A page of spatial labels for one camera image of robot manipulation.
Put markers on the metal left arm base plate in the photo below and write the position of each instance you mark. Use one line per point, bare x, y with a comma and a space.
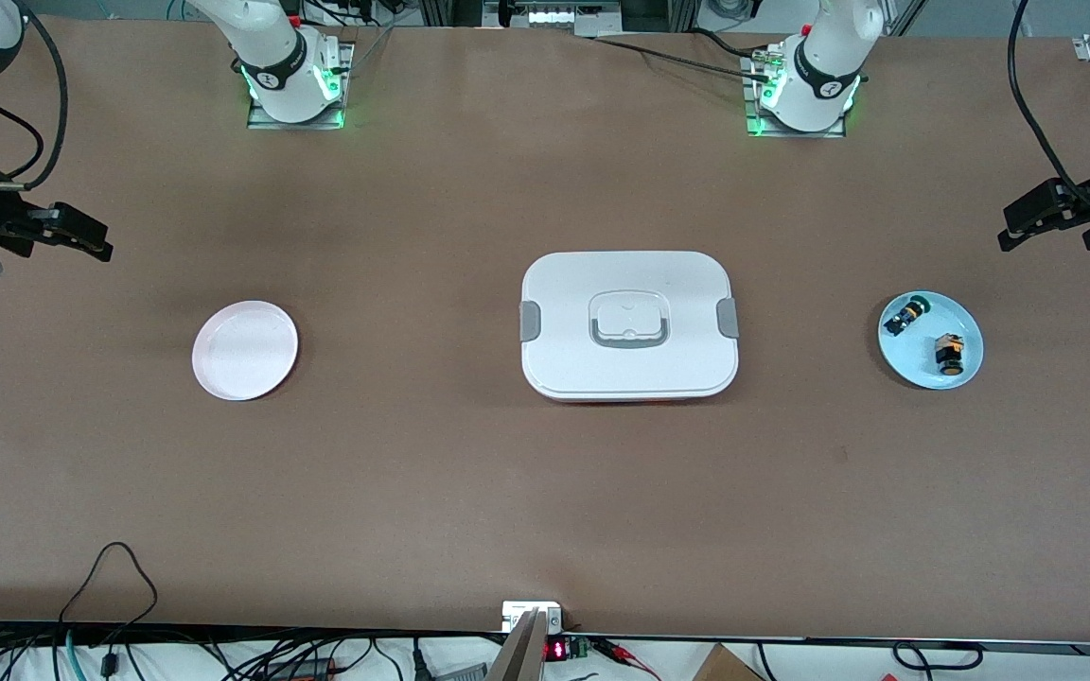
755, 95

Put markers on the white lidded container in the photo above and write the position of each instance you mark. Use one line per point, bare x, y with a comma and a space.
628, 359

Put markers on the light blue round plate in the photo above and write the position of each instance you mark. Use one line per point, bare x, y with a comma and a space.
923, 364

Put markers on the green push-button switch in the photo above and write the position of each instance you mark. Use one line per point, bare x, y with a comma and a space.
905, 315

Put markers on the orange push-button switch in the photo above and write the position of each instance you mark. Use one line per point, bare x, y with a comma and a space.
950, 354

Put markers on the red clip leads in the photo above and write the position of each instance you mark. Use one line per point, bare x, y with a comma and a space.
625, 654

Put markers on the red digit display module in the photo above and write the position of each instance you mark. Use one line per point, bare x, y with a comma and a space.
554, 650

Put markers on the brown cardboard piece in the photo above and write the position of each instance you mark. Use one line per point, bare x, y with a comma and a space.
725, 665

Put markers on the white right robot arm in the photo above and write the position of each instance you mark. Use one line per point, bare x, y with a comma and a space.
280, 66

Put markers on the pink round plate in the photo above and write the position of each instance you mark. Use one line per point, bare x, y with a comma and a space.
245, 350

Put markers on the black power adapter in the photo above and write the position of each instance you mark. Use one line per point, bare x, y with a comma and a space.
304, 669

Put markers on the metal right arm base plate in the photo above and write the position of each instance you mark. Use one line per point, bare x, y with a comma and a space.
342, 66

